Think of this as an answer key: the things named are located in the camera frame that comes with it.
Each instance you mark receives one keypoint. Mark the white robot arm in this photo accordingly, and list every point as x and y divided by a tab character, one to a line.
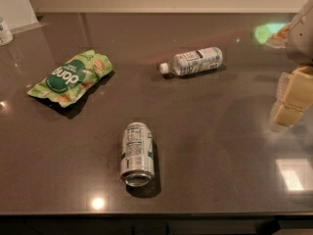
297	38

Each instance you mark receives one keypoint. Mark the clear blue-label plastic bottle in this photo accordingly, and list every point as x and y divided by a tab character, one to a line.
193	62

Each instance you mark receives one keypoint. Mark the green snack chip bag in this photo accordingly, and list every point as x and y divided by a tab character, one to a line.
68	83

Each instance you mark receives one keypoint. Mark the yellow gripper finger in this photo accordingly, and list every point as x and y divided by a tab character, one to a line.
293	97

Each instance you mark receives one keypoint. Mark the silver green soda can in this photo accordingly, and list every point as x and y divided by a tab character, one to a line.
137	157

